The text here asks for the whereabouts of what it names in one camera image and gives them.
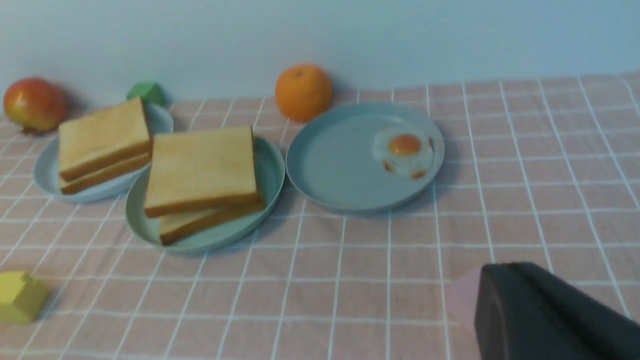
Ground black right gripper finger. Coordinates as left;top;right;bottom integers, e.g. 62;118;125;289
474;262;640;360

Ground bread slice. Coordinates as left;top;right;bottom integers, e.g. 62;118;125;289
58;153;152;195
144;125;259;218
58;96;153;182
158;199;266;246

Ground rear fried egg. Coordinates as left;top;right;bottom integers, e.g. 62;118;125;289
371;125;435;180

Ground grey egg plate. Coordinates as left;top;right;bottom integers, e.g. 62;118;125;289
285;102;445;214

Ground light green center plate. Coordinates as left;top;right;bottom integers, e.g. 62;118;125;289
125;136;286;255

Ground orange tangerine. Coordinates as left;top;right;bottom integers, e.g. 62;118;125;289
274;63;334;123

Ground green foam cube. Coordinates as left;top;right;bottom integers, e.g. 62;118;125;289
126;82;167;107

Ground grey-blue bread plate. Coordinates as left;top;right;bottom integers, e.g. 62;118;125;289
33;104;175;203

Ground yellow foam cube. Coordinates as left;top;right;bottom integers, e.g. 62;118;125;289
0;271;51;325

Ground red yellow pomegranate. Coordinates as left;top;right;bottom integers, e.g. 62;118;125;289
3;77;67;136

